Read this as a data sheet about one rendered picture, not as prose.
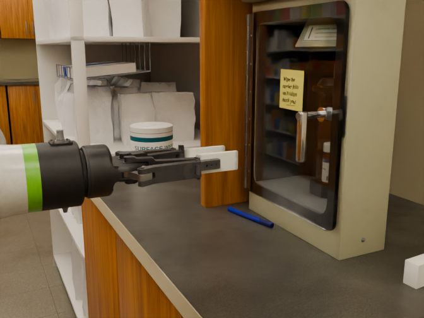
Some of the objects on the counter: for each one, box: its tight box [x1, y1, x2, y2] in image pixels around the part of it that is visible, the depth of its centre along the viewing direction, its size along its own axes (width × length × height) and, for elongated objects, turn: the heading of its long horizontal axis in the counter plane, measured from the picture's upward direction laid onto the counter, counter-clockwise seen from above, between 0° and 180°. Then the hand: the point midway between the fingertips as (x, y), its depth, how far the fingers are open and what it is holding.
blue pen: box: [228, 206, 274, 228], centre depth 106 cm, size 1×14×1 cm, turn 39°
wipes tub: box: [130, 122, 173, 151], centre depth 145 cm, size 13×13×15 cm
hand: (212, 158), depth 75 cm, fingers open, 4 cm apart
